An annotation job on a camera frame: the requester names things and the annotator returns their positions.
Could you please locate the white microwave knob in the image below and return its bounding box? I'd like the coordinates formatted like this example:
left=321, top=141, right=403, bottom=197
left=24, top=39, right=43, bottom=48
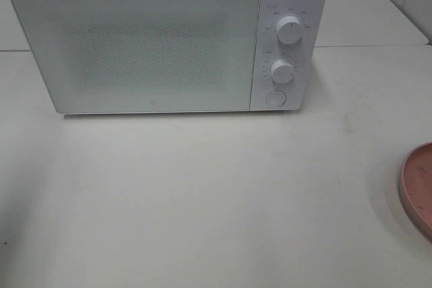
left=275, top=13, right=304, bottom=45
left=269, top=59, right=294, bottom=84

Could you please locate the round white door button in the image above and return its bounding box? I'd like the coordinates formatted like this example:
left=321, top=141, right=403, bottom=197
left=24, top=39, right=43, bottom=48
left=265, top=90, right=287, bottom=107

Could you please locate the white adjacent table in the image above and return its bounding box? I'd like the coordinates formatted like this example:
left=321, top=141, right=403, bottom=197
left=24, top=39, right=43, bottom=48
left=315, top=0, right=427, bottom=47

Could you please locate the white microwave door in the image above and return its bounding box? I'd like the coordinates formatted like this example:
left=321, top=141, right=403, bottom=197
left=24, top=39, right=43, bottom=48
left=11, top=0, right=259, bottom=114

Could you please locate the pink round plate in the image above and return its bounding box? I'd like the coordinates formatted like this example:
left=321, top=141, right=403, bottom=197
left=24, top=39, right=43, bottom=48
left=398, top=142, right=431, bottom=241

